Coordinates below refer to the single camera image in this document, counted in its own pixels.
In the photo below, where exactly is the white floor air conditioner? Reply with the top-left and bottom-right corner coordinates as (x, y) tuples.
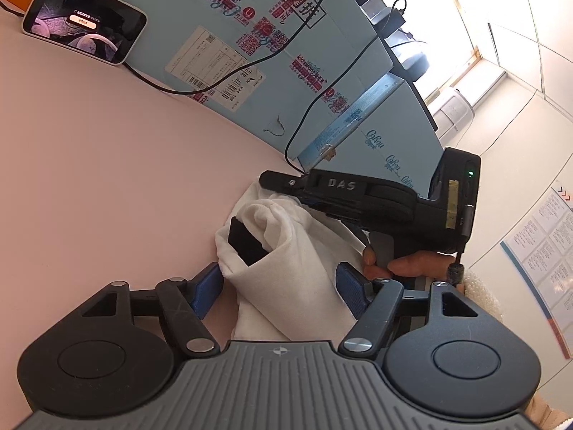
(430, 89), (475, 139)

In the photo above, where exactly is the person's right hand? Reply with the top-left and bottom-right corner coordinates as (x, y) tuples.
(362, 244), (466, 286)

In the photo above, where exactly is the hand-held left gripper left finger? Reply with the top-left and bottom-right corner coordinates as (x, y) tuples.
(76, 262), (223, 360)

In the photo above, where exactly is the white-cased smartphone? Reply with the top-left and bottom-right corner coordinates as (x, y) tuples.
(21, 0), (148, 66)

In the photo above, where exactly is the taped light blue cardboard box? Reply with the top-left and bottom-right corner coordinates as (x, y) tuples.
(78, 0), (395, 164)

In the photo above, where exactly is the black usb cable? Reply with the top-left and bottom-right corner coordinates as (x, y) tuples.
(448, 206), (475, 285)

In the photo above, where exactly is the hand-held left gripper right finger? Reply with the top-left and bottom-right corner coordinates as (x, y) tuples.
(336, 262), (486, 360)

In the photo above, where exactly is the white wall poster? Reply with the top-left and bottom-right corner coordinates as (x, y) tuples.
(500, 181), (573, 359)

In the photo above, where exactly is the white black-trimmed polo shirt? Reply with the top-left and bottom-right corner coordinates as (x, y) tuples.
(215, 183), (372, 342)

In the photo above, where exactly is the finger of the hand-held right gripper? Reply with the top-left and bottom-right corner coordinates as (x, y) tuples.
(259, 169), (315, 195)

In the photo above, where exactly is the plain light blue cardboard box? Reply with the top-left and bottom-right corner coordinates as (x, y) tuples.
(298, 74), (448, 198)

